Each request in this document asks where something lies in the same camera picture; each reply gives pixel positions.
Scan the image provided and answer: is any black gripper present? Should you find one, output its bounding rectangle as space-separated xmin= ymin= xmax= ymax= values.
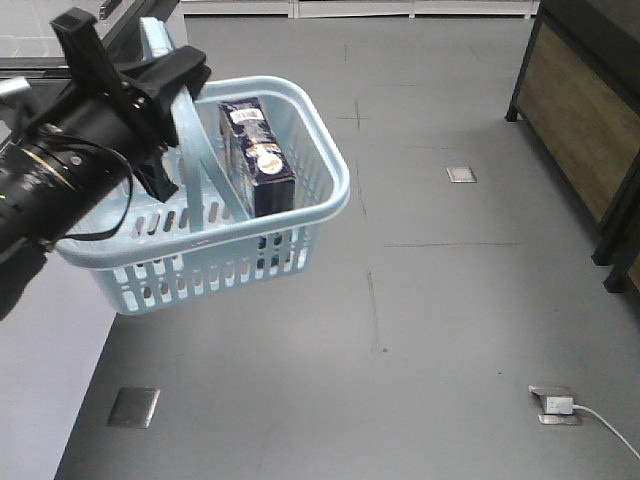
xmin=22 ymin=10 xmax=210 ymax=203

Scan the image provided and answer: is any dark blue cookie box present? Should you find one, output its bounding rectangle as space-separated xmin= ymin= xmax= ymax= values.
xmin=218 ymin=97 xmax=296 ymax=218

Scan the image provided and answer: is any light blue plastic basket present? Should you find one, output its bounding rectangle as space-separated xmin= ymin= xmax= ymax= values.
xmin=54 ymin=17 xmax=351 ymax=317

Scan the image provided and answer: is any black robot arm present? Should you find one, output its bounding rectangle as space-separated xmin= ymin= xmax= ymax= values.
xmin=1 ymin=8 xmax=210 ymax=314

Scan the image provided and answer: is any white shelf base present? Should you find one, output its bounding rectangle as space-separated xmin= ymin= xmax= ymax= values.
xmin=181 ymin=0 xmax=540 ymax=19

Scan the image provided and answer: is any near white chest freezer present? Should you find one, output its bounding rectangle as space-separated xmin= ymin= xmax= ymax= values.
xmin=1 ymin=247 xmax=115 ymax=479

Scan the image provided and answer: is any closed steel floor socket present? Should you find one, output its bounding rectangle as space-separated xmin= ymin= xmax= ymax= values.
xmin=107 ymin=387 xmax=160 ymax=429

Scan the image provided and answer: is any far steel floor socket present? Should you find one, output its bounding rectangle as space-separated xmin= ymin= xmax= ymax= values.
xmin=446 ymin=166 xmax=477 ymax=183

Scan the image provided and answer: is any dark wooden display stand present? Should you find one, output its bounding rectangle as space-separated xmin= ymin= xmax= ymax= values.
xmin=505 ymin=1 xmax=639 ymax=293

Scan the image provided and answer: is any white power adapter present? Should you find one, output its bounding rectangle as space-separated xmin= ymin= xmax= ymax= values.
xmin=542 ymin=395 xmax=574 ymax=415

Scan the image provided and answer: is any open steel floor socket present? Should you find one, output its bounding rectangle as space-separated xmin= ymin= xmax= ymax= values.
xmin=528 ymin=385 xmax=581 ymax=426

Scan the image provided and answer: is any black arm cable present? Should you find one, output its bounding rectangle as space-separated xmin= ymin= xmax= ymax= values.
xmin=34 ymin=137 xmax=135 ymax=246

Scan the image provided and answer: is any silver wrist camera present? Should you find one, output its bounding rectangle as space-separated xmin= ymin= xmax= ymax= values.
xmin=0 ymin=76 xmax=32 ymax=109

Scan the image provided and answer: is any white power cable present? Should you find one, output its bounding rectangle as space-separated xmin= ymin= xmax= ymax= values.
xmin=572 ymin=404 xmax=640 ymax=464

